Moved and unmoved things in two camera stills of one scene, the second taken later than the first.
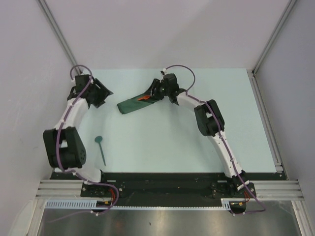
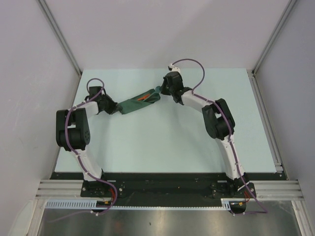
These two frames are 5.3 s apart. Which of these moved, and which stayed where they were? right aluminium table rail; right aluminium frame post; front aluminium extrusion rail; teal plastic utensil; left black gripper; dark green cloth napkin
Moved: teal plastic utensil; left black gripper
Stayed: front aluminium extrusion rail; dark green cloth napkin; right aluminium table rail; right aluminium frame post
